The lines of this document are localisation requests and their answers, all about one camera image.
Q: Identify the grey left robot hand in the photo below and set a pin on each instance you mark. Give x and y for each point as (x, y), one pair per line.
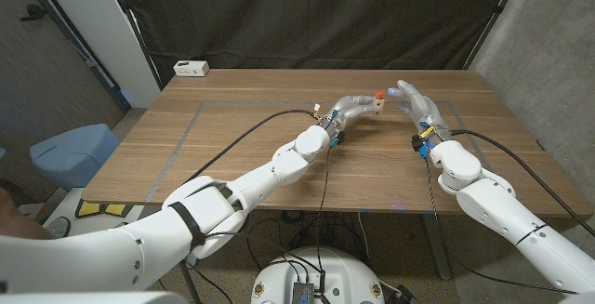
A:
(348, 111)

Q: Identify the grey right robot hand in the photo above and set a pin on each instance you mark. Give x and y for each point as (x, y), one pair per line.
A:
(423, 109)

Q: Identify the wooden block with holes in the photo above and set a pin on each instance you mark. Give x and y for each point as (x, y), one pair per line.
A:
(379, 105)

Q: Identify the red-headed wooden screw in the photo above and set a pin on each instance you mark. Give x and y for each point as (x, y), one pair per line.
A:
(379, 95)

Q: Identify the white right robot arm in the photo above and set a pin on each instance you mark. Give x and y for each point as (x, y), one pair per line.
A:
(502, 211)

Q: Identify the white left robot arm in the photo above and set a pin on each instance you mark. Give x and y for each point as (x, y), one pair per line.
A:
(223, 202)

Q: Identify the black curtain backdrop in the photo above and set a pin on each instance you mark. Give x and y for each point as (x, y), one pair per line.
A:
(302, 16)

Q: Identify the grey table leg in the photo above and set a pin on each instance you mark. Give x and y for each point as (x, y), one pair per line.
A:
(189, 283)
(437, 248)

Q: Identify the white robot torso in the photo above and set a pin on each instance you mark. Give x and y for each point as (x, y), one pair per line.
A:
(344, 271)

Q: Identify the white power strip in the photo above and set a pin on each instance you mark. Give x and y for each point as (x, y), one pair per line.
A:
(190, 68)

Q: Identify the grey electronics box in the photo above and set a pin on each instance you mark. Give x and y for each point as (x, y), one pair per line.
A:
(302, 293)

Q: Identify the yellow and black mat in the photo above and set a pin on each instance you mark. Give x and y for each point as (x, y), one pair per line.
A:
(93, 208)

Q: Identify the blue stool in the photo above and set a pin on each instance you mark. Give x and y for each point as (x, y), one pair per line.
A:
(74, 155)

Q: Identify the grey sneaker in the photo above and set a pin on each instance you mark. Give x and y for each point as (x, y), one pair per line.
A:
(59, 227)

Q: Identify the person's bare leg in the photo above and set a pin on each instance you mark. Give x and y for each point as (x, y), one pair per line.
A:
(16, 218)

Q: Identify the black curtain frame pole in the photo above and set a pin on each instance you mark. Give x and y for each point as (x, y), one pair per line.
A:
(135, 30)
(493, 18)

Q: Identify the white floor base plate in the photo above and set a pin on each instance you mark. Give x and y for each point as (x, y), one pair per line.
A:
(65, 199)

